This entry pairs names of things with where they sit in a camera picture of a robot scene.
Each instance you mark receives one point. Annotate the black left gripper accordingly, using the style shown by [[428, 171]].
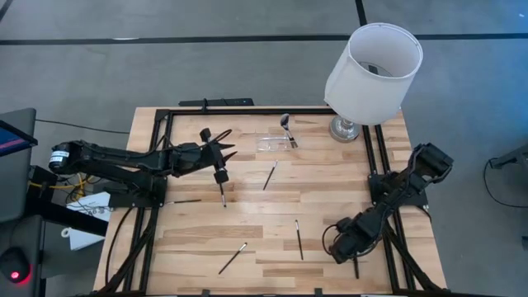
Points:
[[194, 158]]

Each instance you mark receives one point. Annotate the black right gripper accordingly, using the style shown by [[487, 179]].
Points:
[[348, 241]]

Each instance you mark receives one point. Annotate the black-headed silver ferrule brush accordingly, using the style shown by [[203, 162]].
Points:
[[356, 270]]

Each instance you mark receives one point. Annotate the short black silver-ended brush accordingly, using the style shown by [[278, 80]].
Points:
[[222, 198]]

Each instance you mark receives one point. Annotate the thin black makeup brush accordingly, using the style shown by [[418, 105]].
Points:
[[300, 245]]

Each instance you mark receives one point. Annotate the slim brush with silver ferrule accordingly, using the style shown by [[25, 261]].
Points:
[[270, 176]]

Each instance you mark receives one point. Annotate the thin black white-tipped brush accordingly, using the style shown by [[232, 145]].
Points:
[[233, 258]]

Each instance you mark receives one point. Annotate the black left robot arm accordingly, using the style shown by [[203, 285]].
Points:
[[115, 158]]

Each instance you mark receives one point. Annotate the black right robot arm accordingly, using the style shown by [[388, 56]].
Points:
[[396, 194]]

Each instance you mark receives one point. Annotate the clear plastic organizer container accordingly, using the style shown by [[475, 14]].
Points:
[[272, 143]]

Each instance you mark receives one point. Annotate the thin black stick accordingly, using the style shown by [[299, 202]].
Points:
[[185, 201]]

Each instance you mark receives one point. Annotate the white printed paper sheet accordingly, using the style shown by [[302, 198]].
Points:
[[92, 202]]

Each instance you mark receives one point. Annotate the white shade table lamp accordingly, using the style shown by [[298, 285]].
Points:
[[363, 90]]

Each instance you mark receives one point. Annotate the black equipment stand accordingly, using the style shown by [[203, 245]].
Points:
[[74, 218]]

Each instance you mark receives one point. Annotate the white paper tag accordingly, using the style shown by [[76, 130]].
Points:
[[80, 241]]

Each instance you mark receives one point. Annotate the grey side desk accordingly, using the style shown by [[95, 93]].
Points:
[[16, 185]]

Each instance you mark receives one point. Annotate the dark computer monitor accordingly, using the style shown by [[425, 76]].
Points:
[[12, 140]]

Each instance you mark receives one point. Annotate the black computer mouse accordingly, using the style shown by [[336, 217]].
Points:
[[14, 264]]

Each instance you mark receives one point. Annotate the black aluminium table frame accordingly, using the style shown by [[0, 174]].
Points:
[[247, 111]]

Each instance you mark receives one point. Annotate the black camera bar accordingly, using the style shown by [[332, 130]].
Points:
[[222, 102]]

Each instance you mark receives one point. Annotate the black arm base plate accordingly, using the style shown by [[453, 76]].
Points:
[[136, 200], [418, 200]]

